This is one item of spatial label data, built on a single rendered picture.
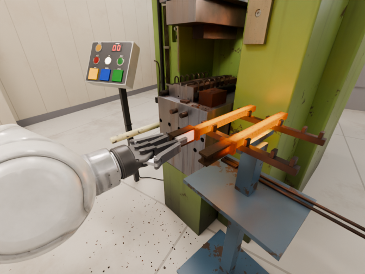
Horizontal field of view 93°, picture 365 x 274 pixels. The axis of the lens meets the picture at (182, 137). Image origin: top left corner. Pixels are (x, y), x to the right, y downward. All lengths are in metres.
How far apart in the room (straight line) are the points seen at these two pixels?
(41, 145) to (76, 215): 0.07
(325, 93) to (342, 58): 0.18
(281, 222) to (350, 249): 1.08
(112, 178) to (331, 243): 1.55
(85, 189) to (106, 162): 0.19
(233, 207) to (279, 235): 0.15
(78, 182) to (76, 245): 1.36
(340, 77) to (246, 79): 0.52
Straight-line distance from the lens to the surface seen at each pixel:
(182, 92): 0.98
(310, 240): 1.64
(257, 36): 0.86
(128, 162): 0.39
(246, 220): 0.65
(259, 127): 0.59
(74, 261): 1.48
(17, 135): 0.23
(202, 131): 0.54
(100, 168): 0.37
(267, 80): 0.86
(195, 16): 0.90
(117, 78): 1.23
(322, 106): 1.28
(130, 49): 1.26
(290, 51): 0.83
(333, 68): 1.25
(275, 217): 0.70
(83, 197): 0.19
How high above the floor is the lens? 1.19
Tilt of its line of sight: 28 degrees down
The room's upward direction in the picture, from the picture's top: straight up
